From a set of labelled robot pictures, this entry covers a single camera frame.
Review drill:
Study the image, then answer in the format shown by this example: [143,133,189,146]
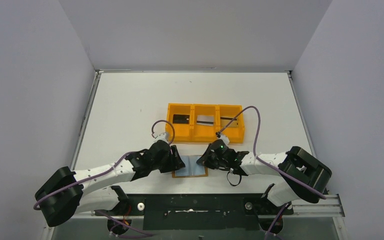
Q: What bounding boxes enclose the orange leather card holder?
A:
[172,154,209,179]

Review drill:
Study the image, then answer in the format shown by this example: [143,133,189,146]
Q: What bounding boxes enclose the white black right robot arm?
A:
[196,139,332,207]

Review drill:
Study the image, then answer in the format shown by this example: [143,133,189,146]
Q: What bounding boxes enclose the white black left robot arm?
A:
[33,140,185,227]

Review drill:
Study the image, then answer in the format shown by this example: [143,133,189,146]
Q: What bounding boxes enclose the gold card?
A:
[220,116,239,128]

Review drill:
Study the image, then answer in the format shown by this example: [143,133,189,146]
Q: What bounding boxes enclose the silver card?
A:
[196,115,215,126]

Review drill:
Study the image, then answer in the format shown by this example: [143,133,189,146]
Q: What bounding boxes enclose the black card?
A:
[172,114,190,125]

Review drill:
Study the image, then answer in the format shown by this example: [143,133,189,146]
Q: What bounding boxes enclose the yellow right plastic bin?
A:
[218,104,245,144]

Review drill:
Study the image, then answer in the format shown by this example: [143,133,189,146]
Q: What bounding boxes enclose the yellow middle plastic bin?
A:
[192,104,220,143]

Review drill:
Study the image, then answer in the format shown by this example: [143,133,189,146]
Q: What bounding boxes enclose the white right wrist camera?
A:
[215,132,230,146]

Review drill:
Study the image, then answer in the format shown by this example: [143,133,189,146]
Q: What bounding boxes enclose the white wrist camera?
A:
[215,132,230,146]
[152,132,170,143]

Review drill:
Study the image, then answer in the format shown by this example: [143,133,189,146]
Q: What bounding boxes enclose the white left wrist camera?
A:
[152,132,170,143]

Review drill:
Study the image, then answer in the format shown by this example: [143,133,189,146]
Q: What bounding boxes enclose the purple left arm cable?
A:
[33,119,176,211]

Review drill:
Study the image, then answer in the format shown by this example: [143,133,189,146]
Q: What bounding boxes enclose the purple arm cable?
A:
[215,105,327,201]
[33,119,176,211]

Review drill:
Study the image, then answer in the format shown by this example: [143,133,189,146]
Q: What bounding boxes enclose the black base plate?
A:
[101,193,281,231]

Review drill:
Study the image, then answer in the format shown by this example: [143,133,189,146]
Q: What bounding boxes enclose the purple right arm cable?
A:
[215,105,327,201]

